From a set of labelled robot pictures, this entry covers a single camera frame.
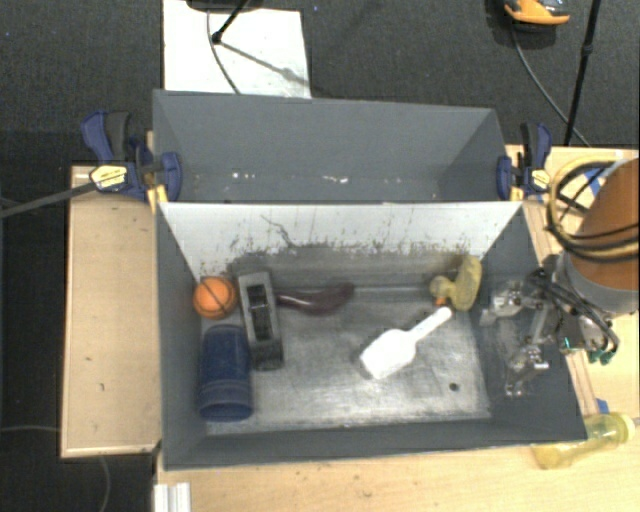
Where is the orange ball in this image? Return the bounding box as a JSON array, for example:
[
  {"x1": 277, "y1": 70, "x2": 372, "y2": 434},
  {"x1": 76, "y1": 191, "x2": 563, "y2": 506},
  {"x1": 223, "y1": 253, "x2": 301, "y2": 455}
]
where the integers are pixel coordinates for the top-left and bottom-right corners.
[{"x1": 192, "y1": 275, "x2": 239, "y2": 321}]

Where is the pale wood board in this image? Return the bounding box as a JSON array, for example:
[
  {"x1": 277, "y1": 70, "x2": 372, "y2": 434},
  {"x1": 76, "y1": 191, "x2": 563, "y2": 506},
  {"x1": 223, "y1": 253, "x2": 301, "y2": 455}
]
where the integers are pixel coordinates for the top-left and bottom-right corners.
[{"x1": 59, "y1": 163, "x2": 164, "y2": 459}]

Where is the grey tape dispenser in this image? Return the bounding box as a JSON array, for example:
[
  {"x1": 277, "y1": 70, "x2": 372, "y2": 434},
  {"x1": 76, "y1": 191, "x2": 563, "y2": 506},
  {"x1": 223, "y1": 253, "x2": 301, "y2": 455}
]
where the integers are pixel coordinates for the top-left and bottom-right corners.
[{"x1": 236, "y1": 271, "x2": 287, "y2": 373}]

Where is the grey metal bin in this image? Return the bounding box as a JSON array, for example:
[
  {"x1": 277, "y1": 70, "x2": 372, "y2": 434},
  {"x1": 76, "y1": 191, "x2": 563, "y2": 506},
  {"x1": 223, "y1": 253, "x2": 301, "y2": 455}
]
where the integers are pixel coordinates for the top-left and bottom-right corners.
[{"x1": 149, "y1": 88, "x2": 589, "y2": 472}]

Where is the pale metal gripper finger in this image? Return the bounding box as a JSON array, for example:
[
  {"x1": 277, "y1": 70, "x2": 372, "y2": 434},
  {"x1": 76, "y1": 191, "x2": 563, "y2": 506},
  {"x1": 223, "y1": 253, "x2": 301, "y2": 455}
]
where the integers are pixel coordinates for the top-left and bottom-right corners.
[
  {"x1": 503, "y1": 344, "x2": 551, "y2": 398},
  {"x1": 478, "y1": 280, "x2": 529, "y2": 327}
]

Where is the yellow rubber duck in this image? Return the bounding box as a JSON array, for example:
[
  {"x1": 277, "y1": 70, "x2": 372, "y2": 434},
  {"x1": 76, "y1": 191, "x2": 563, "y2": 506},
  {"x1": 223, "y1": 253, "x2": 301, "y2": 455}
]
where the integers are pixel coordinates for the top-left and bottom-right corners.
[{"x1": 428, "y1": 254, "x2": 484, "y2": 313}]

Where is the dark purple toy eggplant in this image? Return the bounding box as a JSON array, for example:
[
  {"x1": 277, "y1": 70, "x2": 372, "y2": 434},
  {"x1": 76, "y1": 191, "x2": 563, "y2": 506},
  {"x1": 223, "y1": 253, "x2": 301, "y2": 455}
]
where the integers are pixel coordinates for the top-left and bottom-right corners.
[{"x1": 273, "y1": 280, "x2": 357, "y2": 317}]

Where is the blue plastic cup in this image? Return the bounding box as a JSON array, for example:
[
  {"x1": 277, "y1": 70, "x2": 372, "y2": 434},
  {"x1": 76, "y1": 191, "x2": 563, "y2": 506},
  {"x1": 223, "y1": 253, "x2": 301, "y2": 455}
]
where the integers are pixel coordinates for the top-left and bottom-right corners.
[{"x1": 195, "y1": 323, "x2": 256, "y2": 423}]

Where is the white plastic scoop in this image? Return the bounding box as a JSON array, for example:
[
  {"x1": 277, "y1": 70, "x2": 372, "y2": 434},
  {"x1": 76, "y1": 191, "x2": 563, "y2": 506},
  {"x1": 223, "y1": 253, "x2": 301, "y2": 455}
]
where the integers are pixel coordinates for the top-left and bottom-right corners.
[{"x1": 358, "y1": 305, "x2": 455, "y2": 382}]

